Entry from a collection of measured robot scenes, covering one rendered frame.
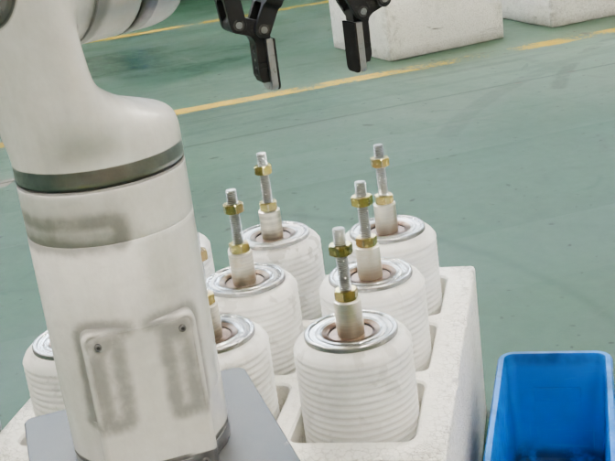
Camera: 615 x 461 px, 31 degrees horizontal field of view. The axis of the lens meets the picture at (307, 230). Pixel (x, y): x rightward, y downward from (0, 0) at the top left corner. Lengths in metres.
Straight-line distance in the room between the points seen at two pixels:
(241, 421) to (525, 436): 0.54
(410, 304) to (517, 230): 0.85
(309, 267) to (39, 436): 0.47
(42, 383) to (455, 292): 0.43
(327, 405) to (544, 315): 0.67
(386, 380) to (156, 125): 0.36
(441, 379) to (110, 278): 0.44
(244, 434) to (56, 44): 0.26
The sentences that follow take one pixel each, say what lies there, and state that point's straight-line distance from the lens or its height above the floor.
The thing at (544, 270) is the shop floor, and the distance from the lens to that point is 1.66.
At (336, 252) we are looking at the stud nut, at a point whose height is 0.32.
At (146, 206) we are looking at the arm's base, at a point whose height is 0.46.
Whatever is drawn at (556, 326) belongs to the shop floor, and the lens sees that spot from 1.48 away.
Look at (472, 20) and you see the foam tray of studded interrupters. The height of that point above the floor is 0.07.
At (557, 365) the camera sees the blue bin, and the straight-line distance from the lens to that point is 1.14.
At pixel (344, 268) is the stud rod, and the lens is 0.87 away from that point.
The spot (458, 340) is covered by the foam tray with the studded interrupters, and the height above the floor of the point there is 0.18.
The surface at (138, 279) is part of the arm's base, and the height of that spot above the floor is 0.42.
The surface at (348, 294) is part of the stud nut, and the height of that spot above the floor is 0.29.
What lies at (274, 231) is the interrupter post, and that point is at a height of 0.26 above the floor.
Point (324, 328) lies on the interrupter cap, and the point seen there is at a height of 0.25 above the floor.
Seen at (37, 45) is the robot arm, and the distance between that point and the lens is 0.56.
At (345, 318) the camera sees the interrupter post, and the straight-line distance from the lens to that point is 0.88.
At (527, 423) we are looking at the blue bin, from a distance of 1.17.
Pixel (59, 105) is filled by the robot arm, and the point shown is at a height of 0.52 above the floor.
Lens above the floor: 0.62
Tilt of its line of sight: 19 degrees down
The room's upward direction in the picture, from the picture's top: 8 degrees counter-clockwise
